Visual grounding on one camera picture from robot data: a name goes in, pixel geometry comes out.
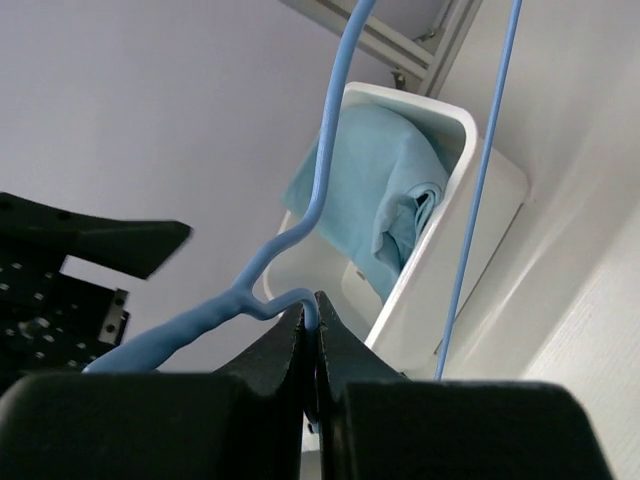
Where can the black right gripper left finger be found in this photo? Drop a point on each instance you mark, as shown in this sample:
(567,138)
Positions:
(242,421)

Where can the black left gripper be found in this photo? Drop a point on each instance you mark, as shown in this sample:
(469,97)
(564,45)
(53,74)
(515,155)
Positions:
(52,321)

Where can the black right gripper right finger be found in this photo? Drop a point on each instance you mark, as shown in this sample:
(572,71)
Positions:
(375,423)

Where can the light blue trousers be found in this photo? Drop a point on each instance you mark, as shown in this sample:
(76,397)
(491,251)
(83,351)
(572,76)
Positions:
(386,179)

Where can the white plastic basket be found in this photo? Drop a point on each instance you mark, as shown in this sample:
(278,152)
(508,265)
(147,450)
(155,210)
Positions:
(406,329)

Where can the aluminium frame left struts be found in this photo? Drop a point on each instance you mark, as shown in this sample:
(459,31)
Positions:
(421,64)

